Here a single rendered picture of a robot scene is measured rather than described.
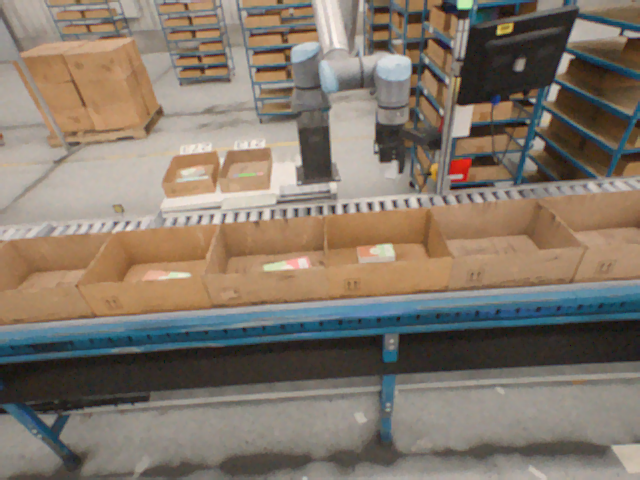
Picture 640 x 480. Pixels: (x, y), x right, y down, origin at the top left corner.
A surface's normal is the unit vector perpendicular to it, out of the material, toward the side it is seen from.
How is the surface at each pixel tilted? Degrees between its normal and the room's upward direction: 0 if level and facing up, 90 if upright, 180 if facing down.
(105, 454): 0
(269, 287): 90
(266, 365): 0
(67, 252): 89
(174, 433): 0
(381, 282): 91
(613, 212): 89
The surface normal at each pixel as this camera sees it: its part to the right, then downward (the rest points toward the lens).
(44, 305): 0.04, 0.61
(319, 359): -0.07, -0.79
